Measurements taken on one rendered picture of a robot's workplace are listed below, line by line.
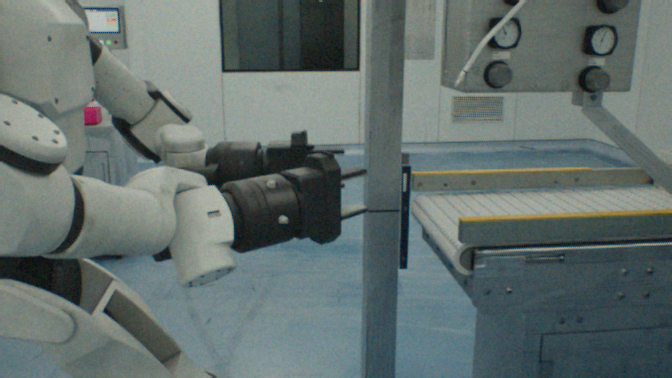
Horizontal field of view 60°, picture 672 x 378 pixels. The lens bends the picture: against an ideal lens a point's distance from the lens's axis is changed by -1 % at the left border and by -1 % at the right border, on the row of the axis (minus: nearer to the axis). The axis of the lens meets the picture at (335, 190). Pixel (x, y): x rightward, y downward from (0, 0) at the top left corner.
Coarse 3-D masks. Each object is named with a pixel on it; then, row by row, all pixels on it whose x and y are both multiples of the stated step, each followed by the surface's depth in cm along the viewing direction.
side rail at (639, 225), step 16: (464, 224) 79; (480, 224) 79; (496, 224) 80; (512, 224) 80; (528, 224) 80; (544, 224) 80; (560, 224) 81; (576, 224) 81; (592, 224) 81; (608, 224) 82; (624, 224) 82; (640, 224) 82; (656, 224) 83; (464, 240) 80; (480, 240) 80; (496, 240) 80; (512, 240) 81; (528, 240) 81
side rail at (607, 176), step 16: (416, 176) 105; (432, 176) 105; (448, 176) 106; (464, 176) 106; (480, 176) 106; (496, 176) 107; (512, 176) 107; (528, 176) 108; (544, 176) 108; (560, 176) 108; (576, 176) 109; (592, 176) 109; (608, 176) 109; (624, 176) 110; (640, 176) 110
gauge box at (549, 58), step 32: (448, 0) 77; (480, 0) 69; (544, 0) 69; (576, 0) 70; (640, 0) 71; (448, 32) 77; (480, 32) 70; (544, 32) 70; (576, 32) 71; (448, 64) 78; (480, 64) 71; (512, 64) 71; (544, 64) 71; (576, 64) 72; (608, 64) 72
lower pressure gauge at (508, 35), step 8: (496, 24) 68; (512, 24) 68; (496, 32) 69; (504, 32) 69; (512, 32) 69; (520, 32) 69; (496, 40) 69; (504, 40) 69; (512, 40) 69; (504, 48) 69
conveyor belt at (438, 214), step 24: (504, 192) 107; (528, 192) 107; (552, 192) 107; (576, 192) 107; (600, 192) 107; (624, 192) 107; (648, 192) 107; (432, 216) 95; (456, 216) 93; (456, 240) 84; (552, 240) 83; (576, 240) 84; (600, 240) 84; (456, 264) 82
